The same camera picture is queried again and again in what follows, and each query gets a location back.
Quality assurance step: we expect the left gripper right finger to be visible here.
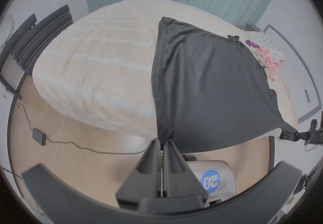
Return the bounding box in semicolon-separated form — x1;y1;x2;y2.
162;140;209;200

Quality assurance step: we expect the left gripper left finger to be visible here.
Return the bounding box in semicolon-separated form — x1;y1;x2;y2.
116;139;162;202

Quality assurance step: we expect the black T-shirt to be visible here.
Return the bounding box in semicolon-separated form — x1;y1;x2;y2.
151;16;299;154

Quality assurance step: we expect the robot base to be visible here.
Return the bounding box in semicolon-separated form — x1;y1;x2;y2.
182;153;236;208

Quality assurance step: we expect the bed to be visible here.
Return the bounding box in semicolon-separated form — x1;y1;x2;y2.
31;0;322;132

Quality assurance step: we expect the pink garment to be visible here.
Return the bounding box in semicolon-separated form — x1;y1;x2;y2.
259;46;280;82

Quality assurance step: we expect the white printed garment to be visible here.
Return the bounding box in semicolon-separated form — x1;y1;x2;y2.
248;47;265;67

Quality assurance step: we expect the white printed pillow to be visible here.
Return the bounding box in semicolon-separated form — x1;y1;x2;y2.
243;30;287;62

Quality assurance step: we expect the black power adapter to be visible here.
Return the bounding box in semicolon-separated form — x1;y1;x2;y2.
32;128;46;146

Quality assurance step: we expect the black chest of drawers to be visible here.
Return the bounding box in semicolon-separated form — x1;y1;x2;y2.
11;4;74;77

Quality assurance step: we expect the black cable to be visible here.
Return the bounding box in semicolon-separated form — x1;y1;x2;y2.
17;103;152;155

